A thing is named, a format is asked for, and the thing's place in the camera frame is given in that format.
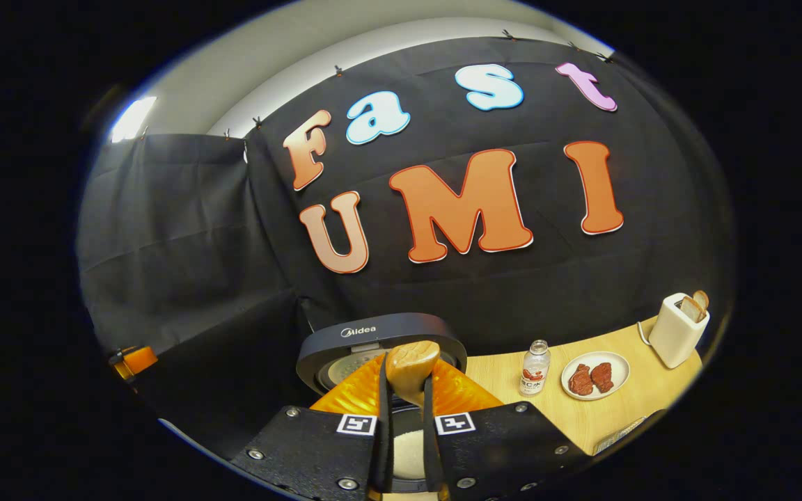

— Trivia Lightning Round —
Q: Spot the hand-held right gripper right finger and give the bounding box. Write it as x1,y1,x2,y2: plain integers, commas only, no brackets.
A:
422,355,590,501

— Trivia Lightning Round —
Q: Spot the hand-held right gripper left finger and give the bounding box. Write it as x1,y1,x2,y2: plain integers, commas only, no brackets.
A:
230,351,395,501

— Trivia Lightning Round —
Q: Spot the wooden spoon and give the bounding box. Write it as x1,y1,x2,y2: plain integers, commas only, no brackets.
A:
385,341,441,411

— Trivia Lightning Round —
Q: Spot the dark grey rice cooker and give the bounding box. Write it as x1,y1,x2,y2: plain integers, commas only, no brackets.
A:
295,312,468,495

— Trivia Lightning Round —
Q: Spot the small clear drink bottle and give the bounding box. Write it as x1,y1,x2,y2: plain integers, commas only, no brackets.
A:
519,340,551,397

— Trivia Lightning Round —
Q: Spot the round white plate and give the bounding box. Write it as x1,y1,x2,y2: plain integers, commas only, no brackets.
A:
560,351,631,401

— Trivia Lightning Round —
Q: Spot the rectangular ceiling light panel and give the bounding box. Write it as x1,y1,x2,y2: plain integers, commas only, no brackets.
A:
110,96,158,143

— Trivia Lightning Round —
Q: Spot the white toaster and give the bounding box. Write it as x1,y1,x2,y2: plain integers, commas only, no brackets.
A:
648,292,710,369

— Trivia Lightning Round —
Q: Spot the toast bread slice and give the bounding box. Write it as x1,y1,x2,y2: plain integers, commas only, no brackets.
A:
679,290,709,322

